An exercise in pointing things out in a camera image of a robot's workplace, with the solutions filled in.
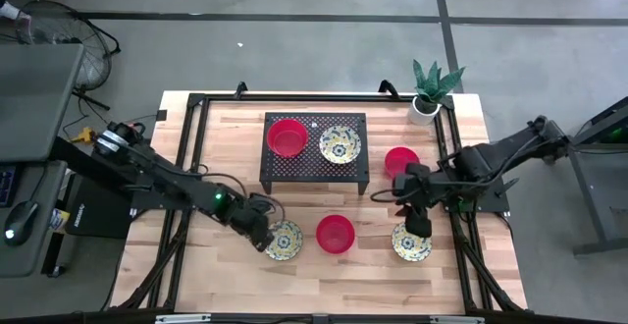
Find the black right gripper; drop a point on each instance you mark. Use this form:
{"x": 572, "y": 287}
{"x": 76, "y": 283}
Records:
{"x": 417, "y": 186}

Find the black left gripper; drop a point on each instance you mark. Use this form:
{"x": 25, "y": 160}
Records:
{"x": 250, "y": 221}

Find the yellow patterned mini bowl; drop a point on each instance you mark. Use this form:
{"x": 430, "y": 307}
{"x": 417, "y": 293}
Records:
{"x": 409, "y": 249}
{"x": 287, "y": 240}
{"x": 340, "y": 144}

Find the red plastic mini bowl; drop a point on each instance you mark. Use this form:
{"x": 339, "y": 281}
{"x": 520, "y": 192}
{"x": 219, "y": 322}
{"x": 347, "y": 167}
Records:
{"x": 287, "y": 137}
{"x": 335, "y": 233}
{"x": 398, "y": 158}

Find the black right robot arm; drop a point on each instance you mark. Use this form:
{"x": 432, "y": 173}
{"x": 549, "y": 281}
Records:
{"x": 490, "y": 159}

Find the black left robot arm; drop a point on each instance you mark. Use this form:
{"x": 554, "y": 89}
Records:
{"x": 162, "y": 179}

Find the black perforated metal rack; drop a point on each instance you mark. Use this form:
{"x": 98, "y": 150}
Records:
{"x": 314, "y": 173}

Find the snake plant in white pot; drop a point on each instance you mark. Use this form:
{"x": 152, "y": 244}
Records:
{"x": 423, "y": 112}

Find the black computer case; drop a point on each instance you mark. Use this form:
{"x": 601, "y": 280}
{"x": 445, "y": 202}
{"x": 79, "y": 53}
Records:
{"x": 98, "y": 216}

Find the grey metal side table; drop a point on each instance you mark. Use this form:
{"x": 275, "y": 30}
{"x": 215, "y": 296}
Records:
{"x": 608, "y": 191}

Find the yellow white card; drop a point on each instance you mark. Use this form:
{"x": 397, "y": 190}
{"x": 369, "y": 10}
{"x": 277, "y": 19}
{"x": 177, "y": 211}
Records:
{"x": 59, "y": 219}

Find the yellow plug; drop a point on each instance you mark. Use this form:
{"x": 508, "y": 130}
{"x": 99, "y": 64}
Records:
{"x": 84, "y": 136}

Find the grey desk tray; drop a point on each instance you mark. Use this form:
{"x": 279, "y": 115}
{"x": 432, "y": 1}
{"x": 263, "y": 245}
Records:
{"x": 49, "y": 186}

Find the black computer mouse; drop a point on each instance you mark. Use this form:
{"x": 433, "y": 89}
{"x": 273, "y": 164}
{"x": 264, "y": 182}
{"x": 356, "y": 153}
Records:
{"x": 19, "y": 222}

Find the black floor fan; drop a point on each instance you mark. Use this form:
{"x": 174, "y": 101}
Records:
{"x": 90, "y": 69}

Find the black keyboard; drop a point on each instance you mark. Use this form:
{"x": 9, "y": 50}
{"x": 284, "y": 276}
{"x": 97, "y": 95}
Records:
{"x": 7, "y": 186}

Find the grey desk top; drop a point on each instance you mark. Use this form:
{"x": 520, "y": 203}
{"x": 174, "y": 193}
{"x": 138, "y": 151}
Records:
{"x": 34, "y": 103}

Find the red white shoe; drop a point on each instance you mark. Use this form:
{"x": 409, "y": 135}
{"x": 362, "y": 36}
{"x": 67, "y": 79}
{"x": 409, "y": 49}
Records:
{"x": 11, "y": 12}

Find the silver edge bracket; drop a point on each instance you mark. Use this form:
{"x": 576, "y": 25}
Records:
{"x": 184, "y": 318}
{"x": 456, "y": 320}

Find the black frame hook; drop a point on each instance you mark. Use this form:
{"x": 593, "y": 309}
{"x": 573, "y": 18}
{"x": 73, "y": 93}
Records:
{"x": 240, "y": 89}
{"x": 388, "y": 88}

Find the black aluminium table frame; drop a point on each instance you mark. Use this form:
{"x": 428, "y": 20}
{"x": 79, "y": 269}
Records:
{"x": 294, "y": 97}

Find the small black bracket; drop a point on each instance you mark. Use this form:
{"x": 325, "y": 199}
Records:
{"x": 161, "y": 116}

